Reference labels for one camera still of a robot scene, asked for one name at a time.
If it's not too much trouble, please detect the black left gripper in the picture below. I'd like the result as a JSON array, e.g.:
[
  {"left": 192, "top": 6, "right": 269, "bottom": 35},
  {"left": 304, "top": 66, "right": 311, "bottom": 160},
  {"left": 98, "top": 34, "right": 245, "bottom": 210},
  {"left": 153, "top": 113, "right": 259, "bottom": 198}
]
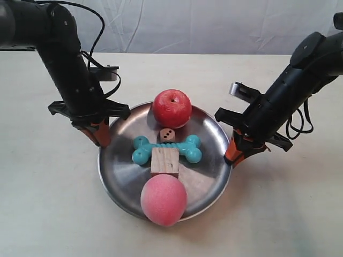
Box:
[{"left": 48, "top": 99, "right": 131, "bottom": 147}]

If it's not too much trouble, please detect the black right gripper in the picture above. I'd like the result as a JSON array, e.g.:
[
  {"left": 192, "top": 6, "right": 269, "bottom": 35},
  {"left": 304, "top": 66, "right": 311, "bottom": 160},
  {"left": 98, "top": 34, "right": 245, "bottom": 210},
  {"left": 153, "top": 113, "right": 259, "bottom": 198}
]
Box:
[{"left": 215, "top": 108, "right": 293, "bottom": 168}]

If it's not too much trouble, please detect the teal bone toy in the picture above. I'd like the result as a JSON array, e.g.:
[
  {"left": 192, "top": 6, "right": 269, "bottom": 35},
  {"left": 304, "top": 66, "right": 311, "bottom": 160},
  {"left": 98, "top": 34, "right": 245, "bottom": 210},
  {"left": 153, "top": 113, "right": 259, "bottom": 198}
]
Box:
[{"left": 132, "top": 134, "right": 202, "bottom": 165}]

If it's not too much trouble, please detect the round metal plate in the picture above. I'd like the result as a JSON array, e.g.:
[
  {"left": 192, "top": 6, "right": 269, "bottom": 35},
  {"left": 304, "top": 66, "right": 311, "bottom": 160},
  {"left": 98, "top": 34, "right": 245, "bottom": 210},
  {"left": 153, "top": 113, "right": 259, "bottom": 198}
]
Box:
[{"left": 98, "top": 102, "right": 232, "bottom": 221}]

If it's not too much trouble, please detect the small wooden die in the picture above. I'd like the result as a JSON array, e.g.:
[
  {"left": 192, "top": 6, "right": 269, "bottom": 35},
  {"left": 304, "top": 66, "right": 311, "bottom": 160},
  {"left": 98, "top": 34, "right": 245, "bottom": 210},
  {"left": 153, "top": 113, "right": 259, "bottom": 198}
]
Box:
[{"left": 159, "top": 128, "right": 176, "bottom": 143}]

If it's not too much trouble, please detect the wooden block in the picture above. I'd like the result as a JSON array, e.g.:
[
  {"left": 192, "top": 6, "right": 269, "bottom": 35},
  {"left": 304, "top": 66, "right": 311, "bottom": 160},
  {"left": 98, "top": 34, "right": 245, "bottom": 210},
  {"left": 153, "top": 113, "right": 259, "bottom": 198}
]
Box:
[{"left": 151, "top": 147, "right": 179, "bottom": 178}]

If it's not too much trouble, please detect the red apple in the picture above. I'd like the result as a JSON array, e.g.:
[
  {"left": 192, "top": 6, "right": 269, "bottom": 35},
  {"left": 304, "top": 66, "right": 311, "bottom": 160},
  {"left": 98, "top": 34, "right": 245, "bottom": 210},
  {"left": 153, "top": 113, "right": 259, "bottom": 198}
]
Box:
[{"left": 152, "top": 89, "right": 192, "bottom": 129}]

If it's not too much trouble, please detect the pink peach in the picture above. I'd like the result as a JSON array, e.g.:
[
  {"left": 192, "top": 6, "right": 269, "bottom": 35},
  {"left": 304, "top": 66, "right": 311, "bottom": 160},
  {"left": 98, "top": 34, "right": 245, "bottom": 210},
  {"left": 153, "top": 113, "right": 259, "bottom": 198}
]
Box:
[{"left": 140, "top": 174, "right": 187, "bottom": 227}]

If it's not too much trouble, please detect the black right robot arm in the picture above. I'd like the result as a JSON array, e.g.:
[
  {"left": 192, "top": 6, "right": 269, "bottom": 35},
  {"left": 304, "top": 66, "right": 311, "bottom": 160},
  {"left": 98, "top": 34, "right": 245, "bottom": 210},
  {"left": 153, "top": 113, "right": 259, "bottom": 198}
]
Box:
[{"left": 215, "top": 12, "right": 342, "bottom": 167}]

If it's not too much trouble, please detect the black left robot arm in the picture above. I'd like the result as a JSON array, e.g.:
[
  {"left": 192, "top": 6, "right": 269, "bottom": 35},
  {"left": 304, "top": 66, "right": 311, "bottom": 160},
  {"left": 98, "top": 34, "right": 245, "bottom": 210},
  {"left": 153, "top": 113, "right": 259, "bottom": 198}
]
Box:
[{"left": 1, "top": 1, "right": 130, "bottom": 147}]

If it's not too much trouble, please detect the white backdrop cloth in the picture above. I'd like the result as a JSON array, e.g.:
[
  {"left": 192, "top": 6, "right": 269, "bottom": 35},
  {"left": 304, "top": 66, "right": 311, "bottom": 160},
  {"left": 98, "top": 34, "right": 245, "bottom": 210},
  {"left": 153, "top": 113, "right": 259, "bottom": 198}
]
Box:
[{"left": 70, "top": 0, "right": 342, "bottom": 55}]

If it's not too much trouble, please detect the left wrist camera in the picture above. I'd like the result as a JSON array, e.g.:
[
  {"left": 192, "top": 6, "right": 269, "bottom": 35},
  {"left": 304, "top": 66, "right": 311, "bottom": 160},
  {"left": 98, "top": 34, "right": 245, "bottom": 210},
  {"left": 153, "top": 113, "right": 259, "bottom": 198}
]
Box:
[{"left": 90, "top": 65, "right": 119, "bottom": 82}]

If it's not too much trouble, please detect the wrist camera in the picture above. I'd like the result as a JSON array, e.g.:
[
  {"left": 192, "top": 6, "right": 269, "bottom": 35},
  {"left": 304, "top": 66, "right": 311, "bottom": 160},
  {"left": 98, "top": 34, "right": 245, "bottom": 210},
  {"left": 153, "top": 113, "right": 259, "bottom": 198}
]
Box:
[
  {"left": 229, "top": 81, "right": 261, "bottom": 103},
  {"left": 90, "top": 65, "right": 119, "bottom": 82}
]

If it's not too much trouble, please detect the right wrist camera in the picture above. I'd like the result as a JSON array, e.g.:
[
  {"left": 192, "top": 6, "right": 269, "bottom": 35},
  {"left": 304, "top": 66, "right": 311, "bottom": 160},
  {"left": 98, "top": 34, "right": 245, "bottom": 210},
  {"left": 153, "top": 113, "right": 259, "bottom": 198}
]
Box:
[{"left": 229, "top": 81, "right": 261, "bottom": 103}]

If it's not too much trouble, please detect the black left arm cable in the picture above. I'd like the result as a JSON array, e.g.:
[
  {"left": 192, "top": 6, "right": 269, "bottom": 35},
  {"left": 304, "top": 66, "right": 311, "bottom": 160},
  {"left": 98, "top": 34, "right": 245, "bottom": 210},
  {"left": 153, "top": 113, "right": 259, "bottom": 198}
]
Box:
[{"left": 34, "top": 0, "right": 122, "bottom": 100}]

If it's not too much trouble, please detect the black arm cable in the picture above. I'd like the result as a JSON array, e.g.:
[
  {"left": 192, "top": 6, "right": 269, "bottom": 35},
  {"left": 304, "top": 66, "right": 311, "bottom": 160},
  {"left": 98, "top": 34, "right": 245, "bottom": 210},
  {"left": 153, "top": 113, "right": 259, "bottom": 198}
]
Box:
[
  {"left": 34, "top": 0, "right": 122, "bottom": 100},
  {"left": 286, "top": 90, "right": 315, "bottom": 140}
]

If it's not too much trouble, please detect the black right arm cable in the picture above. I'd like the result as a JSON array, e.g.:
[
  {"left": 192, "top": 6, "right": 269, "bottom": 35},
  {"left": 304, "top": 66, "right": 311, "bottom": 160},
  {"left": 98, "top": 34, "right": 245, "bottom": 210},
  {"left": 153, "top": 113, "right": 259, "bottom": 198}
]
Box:
[{"left": 286, "top": 90, "right": 315, "bottom": 140}]

